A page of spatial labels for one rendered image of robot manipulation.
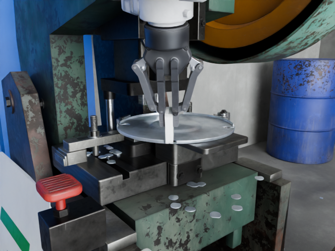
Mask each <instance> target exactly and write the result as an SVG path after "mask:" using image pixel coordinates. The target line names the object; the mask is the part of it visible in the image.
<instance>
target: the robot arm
mask: <svg viewBox="0 0 335 251"><path fill-rule="evenodd" d="M204 1H206V0H121V5H122V10H123V11H125V12H128V13H131V14H133V15H139V17H140V19H141V20H143V21H147V22H146V24H145V25H144V31H145V47H146V48H145V51H144V54H143V57H142V58H140V59H139V60H138V59H136V60H134V62H133V64H132V70H133V71H134V72H135V73H136V75H137V76H138V78H139V81H140V84H141V87H142V89H143V92H144V95H145V98H146V101H147V104H148V107H149V110H150V111H156V112H158V113H159V121H160V127H165V134H166V143H167V144H169V143H170V144H173V127H178V125H179V113H180V112H182V111H184V112H186V111H187V110H188V107H189V104H190V100H191V97H192V93H193V90H194V86H195V83H196V80H197V77H198V75H199V74H200V73H201V71H202V70H203V61H202V60H201V59H199V60H197V59H196V58H194V57H193V56H192V52H191V50H190V48H189V23H188V22H187V21H186V20H189V19H191V18H192V17H193V2H204ZM146 63H147V64H148V65H149V67H150V68H151V69H152V70H153V71H154V73H156V75H157V84H158V102H156V99H155V96H154V93H153V90H152V87H151V83H150V80H149V77H148V74H147V71H146V67H147V66H146ZM188 63H190V67H189V68H190V70H191V72H190V75H189V79H188V82H187V86H186V89H185V93H184V97H183V100H182V102H181V103H179V78H178V76H179V74H180V73H181V72H182V71H183V69H184V68H185V67H186V66H187V64H188ZM167 75H168V76H171V92H172V107H170V108H169V107H166V90H165V76H167Z"/></svg>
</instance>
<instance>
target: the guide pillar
mask: <svg viewBox="0 0 335 251"><path fill-rule="evenodd" d="M106 119H107V131H113V130H115V119H114V99H113V100H106Z"/></svg>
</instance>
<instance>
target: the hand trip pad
mask: <svg viewBox="0 0 335 251"><path fill-rule="evenodd" d="M36 190H37V192H38V193H39V194H40V196H41V197H42V198H43V199H44V200H45V201H46V202H55V207H56V209H57V210H63V209H65V208H66V202H65V199H68V198H71V197H74V196H77V195H79V194H80V193H81V192H82V184H81V183H80V182H79V181H78V180H77V179H75V178H74V177H73V176H72V175H70V174H66V173H64V174H60V175H56V176H52V177H48V178H43V179H39V181H37V183H36Z"/></svg>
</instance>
